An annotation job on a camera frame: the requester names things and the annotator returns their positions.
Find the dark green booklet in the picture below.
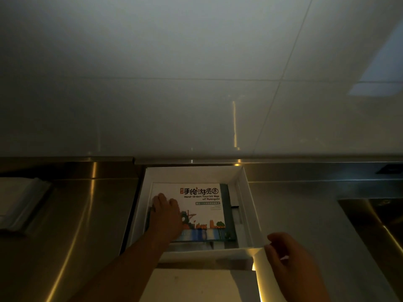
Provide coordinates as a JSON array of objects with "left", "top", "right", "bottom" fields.
[{"left": 219, "top": 184, "right": 238, "bottom": 242}]

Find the stainless steel sink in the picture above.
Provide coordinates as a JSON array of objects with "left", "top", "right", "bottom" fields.
[{"left": 338, "top": 198, "right": 403, "bottom": 282}]

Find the illustrated tourist map brochure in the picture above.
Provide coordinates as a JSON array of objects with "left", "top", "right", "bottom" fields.
[{"left": 145, "top": 182, "right": 228, "bottom": 243}]

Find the person's right hand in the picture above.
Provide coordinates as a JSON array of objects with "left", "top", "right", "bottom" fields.
[{"left": 263, "top": 232, "right": 332, "bottom": 302}]

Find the person's left forearm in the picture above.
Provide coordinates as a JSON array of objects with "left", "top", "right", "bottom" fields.
[{"left": 67, "top": 233, "right": 172, "bottom": 302}]

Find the person's left hand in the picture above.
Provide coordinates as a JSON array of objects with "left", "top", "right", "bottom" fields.
[{"left": 148, "top": 193, "right": 187, "bottom": 246}]

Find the white cardboard box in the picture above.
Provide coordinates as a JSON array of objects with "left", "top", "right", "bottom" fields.
[{"left": 126, "top": 165, "right": 269, "bottom": 264}]

